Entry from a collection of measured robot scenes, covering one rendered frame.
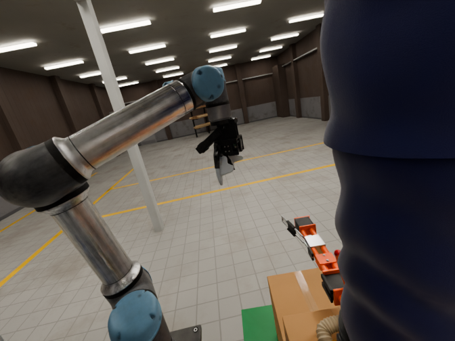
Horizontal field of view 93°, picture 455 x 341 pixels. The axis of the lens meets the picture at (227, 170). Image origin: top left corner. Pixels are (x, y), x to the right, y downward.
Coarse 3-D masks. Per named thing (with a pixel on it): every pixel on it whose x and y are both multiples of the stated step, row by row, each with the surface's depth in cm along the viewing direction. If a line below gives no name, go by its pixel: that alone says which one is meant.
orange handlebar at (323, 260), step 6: (312, 228) 97; (306, 234) 94; (312, 234) 94; (324, 246) 85; (324, 252) 82; (330, 252) 81; (318, 258) 79; (324, 258) 78; (330, 258) 78; (318, 264) 78; (324, 264) 77; (330, 264) 77; (336, 264) 76
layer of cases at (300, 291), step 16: (304, 272) 142; (320, 272) 140; (272, 288) 135; (288, 288) 133; (304, 288) 131; (320, 288) 129; (272, 304) 143; (288, 304) 123; (304, 304) 121; (320, 304) 119
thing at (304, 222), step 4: (304, 216) 105; (308, 216) 104; (296, 220) 103; (300, 220) 103; (304, 220) 102; (308, 220) 101; (296, 224) 103; (300, 224) 99; (304, 224) 99; (308, 224) 98; (312, 224) 98; (296, 228) 105; (300, 228) 98; (304, 228) 98; (308, 228) 98; (308, 232) 98
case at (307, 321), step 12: (312, 312) 76; (324, 312) 75; (336, 312) 74; (288, 324) 73; (300, 324) 72; (312, 324) 72; (288, 336) 70; (300, 336) 69; (312, 336) 68; (336, 336) 67
